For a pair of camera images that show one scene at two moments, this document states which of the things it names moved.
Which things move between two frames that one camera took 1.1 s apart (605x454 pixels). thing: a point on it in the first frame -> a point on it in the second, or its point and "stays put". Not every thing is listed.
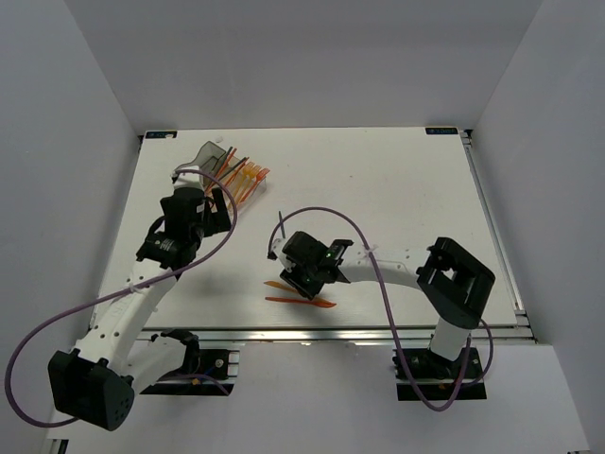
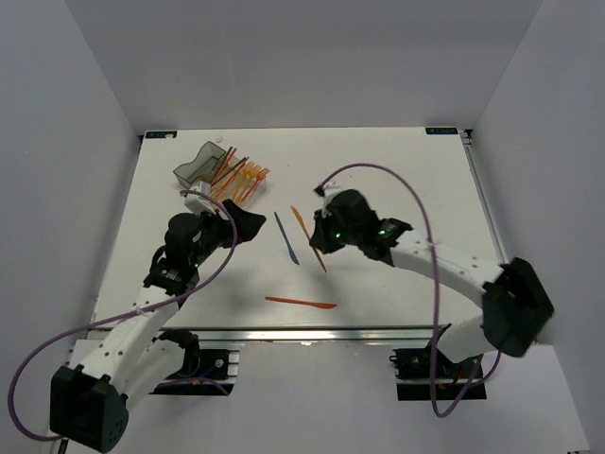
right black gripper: x=290 y=278 -> x=319 y=237
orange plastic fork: x=248 y=169 stays put
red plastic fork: x=262 y=173 stays put
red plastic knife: x=316 y=302 stays put
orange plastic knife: x=276 y=284 -> x=308 y=239
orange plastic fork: x=254 y=172 stays put
